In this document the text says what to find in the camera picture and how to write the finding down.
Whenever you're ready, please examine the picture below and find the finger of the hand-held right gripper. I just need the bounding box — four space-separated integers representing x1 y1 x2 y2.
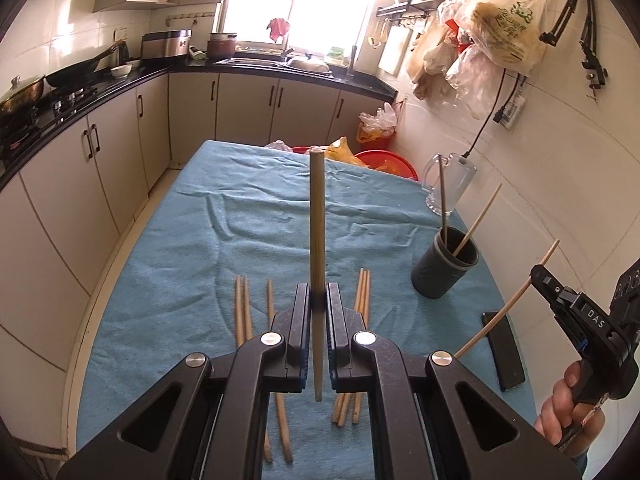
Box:
530 263 584 332

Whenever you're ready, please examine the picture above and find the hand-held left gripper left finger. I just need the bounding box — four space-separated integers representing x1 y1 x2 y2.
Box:
57 282 312 480

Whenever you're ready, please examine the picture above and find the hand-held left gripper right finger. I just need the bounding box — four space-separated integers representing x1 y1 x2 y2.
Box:
326 282 583 480

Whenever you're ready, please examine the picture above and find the wooden chopstick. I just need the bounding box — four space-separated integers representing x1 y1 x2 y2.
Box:
308 149 327 403
351 270 373 425
456 183 503 257
331 268 363 423
243 275 274 463
438 156 449 242
234 275 247 352
337 270 368 427
456 239 561 360

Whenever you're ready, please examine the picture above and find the dark grey chopstick holder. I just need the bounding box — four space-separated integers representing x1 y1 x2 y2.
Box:
411 226 480 300

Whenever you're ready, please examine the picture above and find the person's right hand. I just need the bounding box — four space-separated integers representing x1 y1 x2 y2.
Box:
533 359 609 459

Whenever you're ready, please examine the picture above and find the black smartphone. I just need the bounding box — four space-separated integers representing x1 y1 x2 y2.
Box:
482 311 526 392

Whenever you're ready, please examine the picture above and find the clear glass mug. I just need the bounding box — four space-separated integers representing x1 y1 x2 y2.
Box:
419 152 479 217

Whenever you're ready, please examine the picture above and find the blue towel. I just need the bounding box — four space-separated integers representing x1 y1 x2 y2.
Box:
75 140 534 480

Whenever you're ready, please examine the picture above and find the yellow plastic bag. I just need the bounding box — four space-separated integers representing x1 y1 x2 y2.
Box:
324 136 369 167

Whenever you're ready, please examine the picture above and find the trash bin with plastic bags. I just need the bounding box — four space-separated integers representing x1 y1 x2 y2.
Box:
355 102 399 151

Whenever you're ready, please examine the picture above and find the bundle of wooden chopsticks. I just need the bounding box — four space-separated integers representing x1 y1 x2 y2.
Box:
0 71 396 451

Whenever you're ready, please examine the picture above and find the bunch of clear plastic bags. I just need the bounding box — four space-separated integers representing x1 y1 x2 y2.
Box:
405 0 506 121

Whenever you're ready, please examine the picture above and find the black kitchen countertop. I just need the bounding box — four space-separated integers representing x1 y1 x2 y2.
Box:
0 55 399 191

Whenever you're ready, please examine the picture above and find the plastic bag with green print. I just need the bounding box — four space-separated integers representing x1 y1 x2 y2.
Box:
452 0 550 74

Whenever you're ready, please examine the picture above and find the steel sink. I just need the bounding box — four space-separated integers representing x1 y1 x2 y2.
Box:
219 54 332 75

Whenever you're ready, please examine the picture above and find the white cutting board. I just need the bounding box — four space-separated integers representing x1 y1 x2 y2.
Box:
377 26 414 79

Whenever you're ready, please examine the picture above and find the brown clay pot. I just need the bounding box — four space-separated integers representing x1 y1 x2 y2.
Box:
207 33 239 60

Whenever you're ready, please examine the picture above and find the red cloth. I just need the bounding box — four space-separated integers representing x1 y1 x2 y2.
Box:
267 18 291 44

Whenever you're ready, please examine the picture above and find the silver rice cooker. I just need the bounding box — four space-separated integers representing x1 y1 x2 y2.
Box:
140 29 194 60

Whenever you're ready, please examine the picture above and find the kitchen window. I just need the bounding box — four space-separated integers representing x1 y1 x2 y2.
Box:
217 0 416 53

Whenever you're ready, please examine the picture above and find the gas stove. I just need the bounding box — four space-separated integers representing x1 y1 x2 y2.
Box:
0 85 99 153

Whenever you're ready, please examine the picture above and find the black wok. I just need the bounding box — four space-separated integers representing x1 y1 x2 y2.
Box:
44 41 127 89

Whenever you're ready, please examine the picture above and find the steel pot with lid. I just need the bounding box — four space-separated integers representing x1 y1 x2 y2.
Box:
0 75 46 117

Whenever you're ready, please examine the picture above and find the black cable with plug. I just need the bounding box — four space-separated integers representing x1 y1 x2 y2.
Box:
462 67 526 161

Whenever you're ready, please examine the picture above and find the white wall power socket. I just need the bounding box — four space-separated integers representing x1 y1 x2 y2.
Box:
499 94 528 130

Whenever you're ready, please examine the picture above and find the metal wall shelf rack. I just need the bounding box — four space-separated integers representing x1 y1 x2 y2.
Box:
376 0 453 28

